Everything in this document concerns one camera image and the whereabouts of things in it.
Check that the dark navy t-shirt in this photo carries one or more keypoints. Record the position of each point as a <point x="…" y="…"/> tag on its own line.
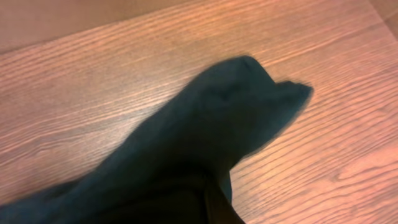
<point x="174" y="167"/>

